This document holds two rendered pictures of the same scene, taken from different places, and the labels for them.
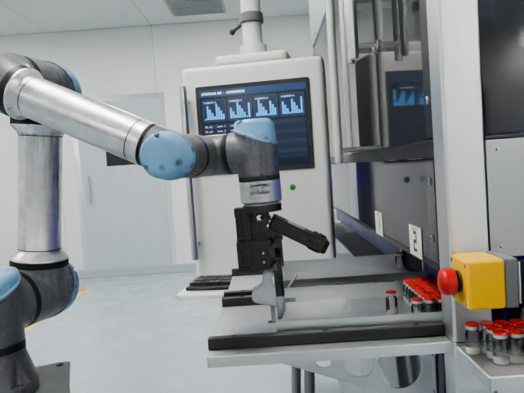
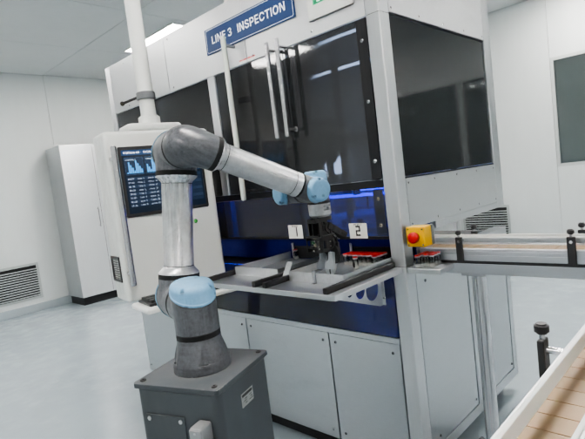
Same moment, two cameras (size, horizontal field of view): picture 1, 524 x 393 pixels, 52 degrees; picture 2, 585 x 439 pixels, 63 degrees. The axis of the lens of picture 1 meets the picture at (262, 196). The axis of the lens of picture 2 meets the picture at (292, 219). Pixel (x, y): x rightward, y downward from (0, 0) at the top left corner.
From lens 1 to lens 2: 123 cm
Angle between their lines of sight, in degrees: 46
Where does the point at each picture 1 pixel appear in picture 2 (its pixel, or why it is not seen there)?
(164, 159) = (324, 191)
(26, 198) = (182, 228)
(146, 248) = not seen: outside the picture
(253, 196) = (326, 211)
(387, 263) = (285, 258)
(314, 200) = (210, 228)
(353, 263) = (271, 260)
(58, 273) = not seen: hidden behind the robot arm
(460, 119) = (400, 170)
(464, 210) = (403, 209)
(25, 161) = (181, 201)
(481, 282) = (426, 234)
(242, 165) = not seen: hidden behind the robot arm
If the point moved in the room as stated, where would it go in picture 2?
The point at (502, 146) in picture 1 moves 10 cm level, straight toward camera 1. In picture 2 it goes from (409, 181) to (426, 180)
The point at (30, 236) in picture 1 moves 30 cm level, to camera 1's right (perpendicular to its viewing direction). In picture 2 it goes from (186, 255) to (263, 237)
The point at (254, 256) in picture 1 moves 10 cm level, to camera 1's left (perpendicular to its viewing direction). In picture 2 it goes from (326, 243) to (307, 249)
